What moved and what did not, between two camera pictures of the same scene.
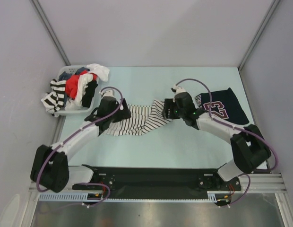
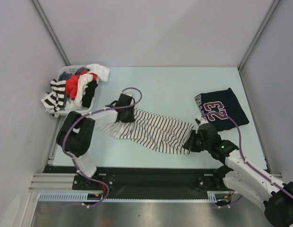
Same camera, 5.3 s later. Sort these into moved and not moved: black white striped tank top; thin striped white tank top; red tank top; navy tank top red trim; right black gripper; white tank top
Moved: thin striped white tank top; right black gripper
Not moved: white tank top; navy tank top red trim; black white striped tank top; red tank top
